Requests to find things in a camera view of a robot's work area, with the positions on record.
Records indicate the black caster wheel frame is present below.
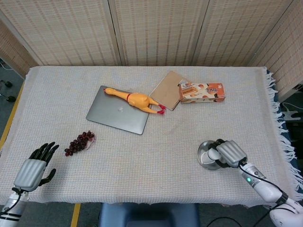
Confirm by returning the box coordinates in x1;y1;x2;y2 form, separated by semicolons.
0;79;18;103

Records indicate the grey closed laptop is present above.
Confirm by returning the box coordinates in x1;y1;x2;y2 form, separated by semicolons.
85;85;150;136

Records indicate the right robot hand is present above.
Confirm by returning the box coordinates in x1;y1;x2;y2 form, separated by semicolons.
208;139;248;170

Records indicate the white paper cup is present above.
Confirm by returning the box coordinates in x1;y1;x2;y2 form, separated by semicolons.
200;149;221;166

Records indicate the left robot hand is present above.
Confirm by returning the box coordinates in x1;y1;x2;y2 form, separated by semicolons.
13;141;60;192

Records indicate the dark purple grape bunch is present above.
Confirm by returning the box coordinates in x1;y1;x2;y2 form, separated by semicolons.
64;130;96;157

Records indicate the yellow rubber chicken toy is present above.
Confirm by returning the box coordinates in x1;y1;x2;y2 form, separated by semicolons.
103;87;166;116

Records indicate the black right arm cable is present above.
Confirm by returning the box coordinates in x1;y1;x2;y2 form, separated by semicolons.
238;160;290;198

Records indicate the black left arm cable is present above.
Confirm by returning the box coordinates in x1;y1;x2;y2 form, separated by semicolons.
0;188;23;216

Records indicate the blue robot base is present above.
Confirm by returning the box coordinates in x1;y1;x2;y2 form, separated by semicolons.
98;202;200;227

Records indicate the round metal plate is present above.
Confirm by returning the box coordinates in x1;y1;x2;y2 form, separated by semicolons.
197;140;228;171

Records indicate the orange biscuit box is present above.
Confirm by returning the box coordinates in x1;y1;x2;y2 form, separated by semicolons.
178;82;226;105

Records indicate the white woven tablecloth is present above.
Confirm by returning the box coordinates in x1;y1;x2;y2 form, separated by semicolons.
0;65;299;209

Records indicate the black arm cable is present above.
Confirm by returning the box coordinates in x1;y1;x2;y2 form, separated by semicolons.
0;188;23;216
238;160;290;198

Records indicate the white metal stand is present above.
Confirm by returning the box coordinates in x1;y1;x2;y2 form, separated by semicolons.
281;101;303;122

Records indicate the brown spiral notebook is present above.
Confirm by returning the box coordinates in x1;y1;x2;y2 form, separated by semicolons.
149;70;188;112

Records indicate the woven bamboo folding screen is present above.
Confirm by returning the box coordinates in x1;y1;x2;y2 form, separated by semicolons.
0;0;303;95

